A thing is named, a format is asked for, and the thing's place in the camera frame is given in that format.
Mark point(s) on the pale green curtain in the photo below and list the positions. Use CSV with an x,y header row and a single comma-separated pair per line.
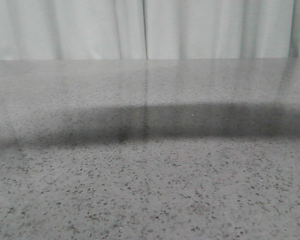
x,y
148,29

